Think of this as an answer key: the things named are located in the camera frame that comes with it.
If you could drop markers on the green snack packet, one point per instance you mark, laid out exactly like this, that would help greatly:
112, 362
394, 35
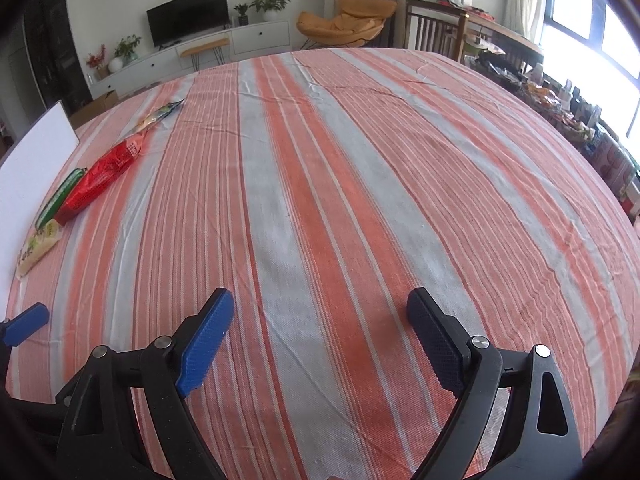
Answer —
57, 197

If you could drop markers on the small plant in dark pot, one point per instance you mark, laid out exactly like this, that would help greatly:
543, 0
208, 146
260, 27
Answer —
242, 15

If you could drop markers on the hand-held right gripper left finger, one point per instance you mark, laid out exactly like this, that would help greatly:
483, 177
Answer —
205, 345

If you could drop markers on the window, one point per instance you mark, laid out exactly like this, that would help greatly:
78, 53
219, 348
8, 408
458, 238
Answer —
585, 25

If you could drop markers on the large plant in white pot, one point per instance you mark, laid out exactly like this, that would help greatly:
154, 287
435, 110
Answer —
270, 5

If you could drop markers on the white round vase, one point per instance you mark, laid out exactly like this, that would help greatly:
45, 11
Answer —
116, 64

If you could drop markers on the dark glass cabinet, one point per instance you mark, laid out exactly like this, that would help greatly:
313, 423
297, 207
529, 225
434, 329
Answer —
55, 45

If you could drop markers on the orange striped tablecloth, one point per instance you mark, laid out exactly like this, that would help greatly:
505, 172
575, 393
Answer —
350, 185

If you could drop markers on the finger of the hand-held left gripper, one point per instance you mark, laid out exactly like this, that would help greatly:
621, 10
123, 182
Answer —
27, 322

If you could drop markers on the white television cabinet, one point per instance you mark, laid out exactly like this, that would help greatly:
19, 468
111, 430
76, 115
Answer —
260, 37

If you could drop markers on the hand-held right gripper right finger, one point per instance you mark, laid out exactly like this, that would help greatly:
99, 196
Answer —
435, 342

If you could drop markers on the dark wooden slatted chair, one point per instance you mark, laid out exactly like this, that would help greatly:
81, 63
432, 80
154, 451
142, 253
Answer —
432, 30

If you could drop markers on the red snack packet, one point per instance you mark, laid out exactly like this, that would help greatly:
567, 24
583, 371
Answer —
100, 177

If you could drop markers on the cream snack packet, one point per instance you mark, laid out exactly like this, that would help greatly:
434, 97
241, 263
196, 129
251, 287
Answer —
37, 250

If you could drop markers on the wooden bench with metal legs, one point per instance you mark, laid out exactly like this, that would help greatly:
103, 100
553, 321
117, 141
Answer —
205, 46

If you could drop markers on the brown cardboard box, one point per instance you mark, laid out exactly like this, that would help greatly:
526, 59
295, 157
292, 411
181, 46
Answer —
95, 107

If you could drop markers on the orange lounge chair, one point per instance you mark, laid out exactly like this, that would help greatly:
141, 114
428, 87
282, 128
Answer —
345, 22

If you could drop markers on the white cardboard box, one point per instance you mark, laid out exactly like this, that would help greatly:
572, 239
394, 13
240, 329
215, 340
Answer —
30, 185

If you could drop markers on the red flowers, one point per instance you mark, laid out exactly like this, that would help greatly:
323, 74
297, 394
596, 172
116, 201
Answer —
96, 59

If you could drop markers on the green plant in glass vase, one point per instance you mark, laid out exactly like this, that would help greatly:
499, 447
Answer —
127, 47

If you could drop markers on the long dark cartoon snack packet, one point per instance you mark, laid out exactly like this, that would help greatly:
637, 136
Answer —
155, 119

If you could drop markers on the wooden side table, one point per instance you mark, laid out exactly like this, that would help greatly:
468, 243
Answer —
505, 35

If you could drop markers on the black television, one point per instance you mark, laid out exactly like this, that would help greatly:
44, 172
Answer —
187, 15

